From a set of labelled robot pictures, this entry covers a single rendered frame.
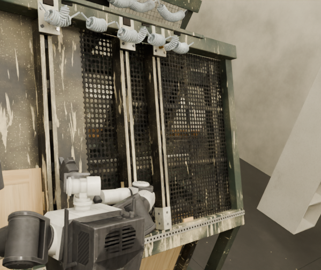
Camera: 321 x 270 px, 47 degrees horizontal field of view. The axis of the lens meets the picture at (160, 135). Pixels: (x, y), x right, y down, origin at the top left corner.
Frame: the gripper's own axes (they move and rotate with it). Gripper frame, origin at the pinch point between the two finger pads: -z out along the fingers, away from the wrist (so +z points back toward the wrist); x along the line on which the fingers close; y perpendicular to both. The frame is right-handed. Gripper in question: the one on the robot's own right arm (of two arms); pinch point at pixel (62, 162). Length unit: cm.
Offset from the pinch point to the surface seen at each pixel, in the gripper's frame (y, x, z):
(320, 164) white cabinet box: -355, -34, -2
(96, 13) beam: -21, 56, -48
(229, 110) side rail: -139, 21, -22
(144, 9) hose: -89, 52, -94
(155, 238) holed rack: -55, -33, 31
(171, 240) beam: -69, -36, 34
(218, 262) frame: -138, -73, 42
